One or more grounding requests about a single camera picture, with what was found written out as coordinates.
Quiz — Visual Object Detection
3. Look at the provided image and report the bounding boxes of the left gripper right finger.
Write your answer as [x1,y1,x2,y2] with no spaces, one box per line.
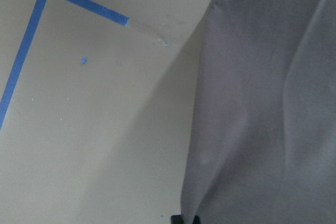
[193,216,201,224]

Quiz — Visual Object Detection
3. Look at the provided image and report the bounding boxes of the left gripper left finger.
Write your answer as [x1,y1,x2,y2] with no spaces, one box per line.
[170,215,182,224]

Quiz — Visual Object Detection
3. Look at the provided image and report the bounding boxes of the brown t-shirt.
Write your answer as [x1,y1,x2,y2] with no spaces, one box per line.
[181,0,335,223]

